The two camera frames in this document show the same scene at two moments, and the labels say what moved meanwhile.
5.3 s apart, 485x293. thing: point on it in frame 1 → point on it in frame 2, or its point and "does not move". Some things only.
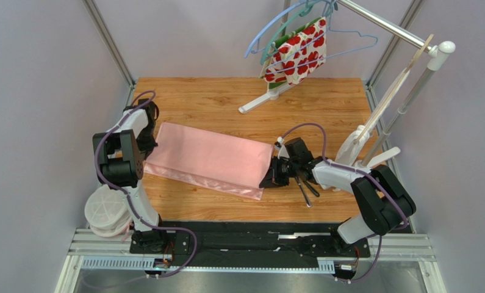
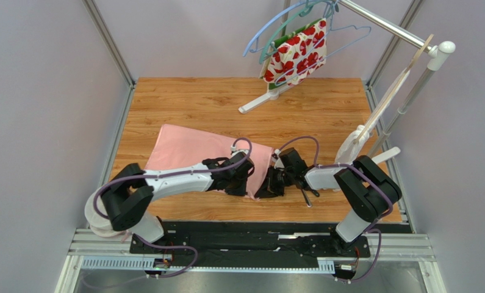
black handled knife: x=314 y=191 does not move
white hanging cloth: x=346 y=154 does not move
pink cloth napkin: x=211 y=162 does not move
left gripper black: x=144 y=149 → x=240 y=191
